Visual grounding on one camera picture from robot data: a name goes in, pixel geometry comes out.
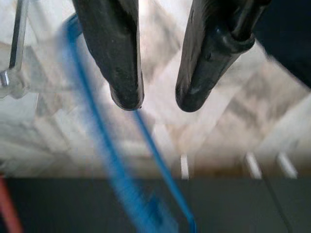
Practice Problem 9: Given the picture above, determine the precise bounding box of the blue plastic hanger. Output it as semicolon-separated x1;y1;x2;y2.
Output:
59;12;198;233

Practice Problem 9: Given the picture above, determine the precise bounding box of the black TV cabinet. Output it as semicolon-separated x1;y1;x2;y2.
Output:
0;151;311;233

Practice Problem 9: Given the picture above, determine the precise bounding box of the red plastic hanger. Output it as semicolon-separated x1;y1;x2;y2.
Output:
0;176;24;233

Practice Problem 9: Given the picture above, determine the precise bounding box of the chrome clothes rack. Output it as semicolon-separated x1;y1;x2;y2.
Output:
0;0;39;100

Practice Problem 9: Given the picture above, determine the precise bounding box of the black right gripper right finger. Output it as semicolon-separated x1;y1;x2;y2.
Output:
174;0;272;114

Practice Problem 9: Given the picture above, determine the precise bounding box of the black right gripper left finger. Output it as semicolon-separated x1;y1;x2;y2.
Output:
72;0;145;112

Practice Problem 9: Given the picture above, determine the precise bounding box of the black shirt green print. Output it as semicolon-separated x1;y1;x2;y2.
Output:
252;0;311;89

